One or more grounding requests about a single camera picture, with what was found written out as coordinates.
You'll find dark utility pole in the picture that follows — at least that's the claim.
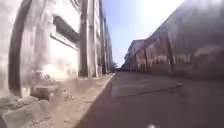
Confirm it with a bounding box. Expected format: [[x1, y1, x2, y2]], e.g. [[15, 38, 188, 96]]
[[98, 0, 108, 75]]

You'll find sandy dirt strip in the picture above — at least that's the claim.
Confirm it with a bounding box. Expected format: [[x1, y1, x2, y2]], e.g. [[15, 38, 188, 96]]
[[19, 73, 116, 128]]

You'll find pale weathered building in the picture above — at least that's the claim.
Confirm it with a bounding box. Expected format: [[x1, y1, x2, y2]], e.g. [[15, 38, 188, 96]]
[[0, 0, 114, 98]]

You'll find grey asphalt alley road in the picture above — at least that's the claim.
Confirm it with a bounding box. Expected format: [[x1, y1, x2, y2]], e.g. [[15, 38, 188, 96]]
[[74, 71, 224, 128]]

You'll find pile of stone rubble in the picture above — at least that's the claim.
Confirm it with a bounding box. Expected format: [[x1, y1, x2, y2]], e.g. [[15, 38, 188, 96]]
[[0, 83, 60, 128]]

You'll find long weathered wall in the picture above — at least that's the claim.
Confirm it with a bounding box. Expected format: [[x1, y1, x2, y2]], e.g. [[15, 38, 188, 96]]
[[134, 0, 224, 81]]

